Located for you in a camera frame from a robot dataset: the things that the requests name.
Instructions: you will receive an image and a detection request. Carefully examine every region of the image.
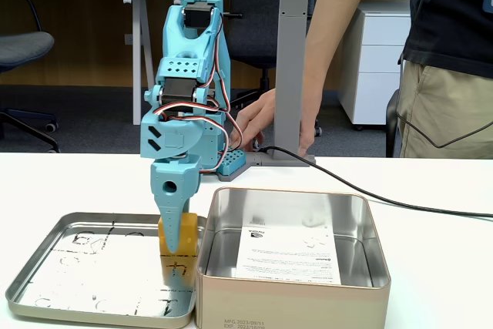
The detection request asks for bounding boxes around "red white black servo cable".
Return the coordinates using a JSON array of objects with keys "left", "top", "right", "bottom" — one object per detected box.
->
[
  {"left": 200, "top": 107, "right": 244, "bottom": 176},
  {"left": 156, "top": 8, "right": 232, "bottom": 122}
]

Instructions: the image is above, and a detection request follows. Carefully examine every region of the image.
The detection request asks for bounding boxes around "numbered tin lid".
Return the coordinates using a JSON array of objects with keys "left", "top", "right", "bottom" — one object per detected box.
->
[{"left": 4, "top": 211, "right": 207, "bottom": 329}]

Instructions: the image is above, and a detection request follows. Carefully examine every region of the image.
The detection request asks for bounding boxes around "white drawer cabinet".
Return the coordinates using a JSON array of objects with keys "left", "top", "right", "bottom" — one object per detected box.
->
[{"left": 338, "top": 7, "right": 412, "bottom": 132}]

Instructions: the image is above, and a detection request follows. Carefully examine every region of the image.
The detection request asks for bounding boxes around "grey metal stand pole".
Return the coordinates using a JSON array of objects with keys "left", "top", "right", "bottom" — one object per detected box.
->
[{"left": 246, "top": 0, "right": 317, "bottom": 168}]

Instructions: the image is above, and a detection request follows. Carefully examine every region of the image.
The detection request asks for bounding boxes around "black office chair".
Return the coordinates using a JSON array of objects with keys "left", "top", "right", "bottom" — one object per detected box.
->
[{"left": 225, "top": 0, "right": 284, "bottom": 109}]

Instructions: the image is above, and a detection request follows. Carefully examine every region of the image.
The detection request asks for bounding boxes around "gold tin box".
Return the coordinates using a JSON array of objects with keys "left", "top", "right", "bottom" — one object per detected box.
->
[{"left": 194, "top": 186, "right": 392, "bottom": 329}]

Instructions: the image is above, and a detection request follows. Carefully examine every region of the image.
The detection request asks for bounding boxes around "person's right hand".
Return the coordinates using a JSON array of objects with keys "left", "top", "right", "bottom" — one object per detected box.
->
[{"left": 230, "top": 88, "right": 321, "bottom": 157}]

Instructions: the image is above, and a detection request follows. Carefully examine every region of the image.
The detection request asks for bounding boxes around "grey office chair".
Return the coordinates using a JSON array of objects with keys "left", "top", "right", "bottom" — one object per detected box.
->
[{"left": 0, "top": 0, "right": 62, "bottom": 154}]

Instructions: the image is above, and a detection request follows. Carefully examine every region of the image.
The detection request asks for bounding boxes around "person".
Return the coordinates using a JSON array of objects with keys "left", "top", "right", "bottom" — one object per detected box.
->
[{"left": 396, "top": 0, "right": 493, "bottom": 159}]

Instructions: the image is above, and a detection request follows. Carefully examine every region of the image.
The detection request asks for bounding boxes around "white printed paper sheet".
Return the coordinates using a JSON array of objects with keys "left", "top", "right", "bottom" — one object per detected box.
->
[{"left": 233, "top": 223, "right": 344, "bottom": 286}]

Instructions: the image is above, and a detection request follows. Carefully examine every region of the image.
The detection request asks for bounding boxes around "yellow lego block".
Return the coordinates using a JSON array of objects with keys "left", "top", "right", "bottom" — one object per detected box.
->
[{"left": 157, "top": 212, "right": 200, "bottom": 259}]

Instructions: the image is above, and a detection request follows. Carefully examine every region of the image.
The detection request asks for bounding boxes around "black power cable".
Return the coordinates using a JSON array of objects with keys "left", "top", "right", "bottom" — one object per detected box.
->
[{"left": 257, "top": 146, "right": 493, "bottom": 219}]

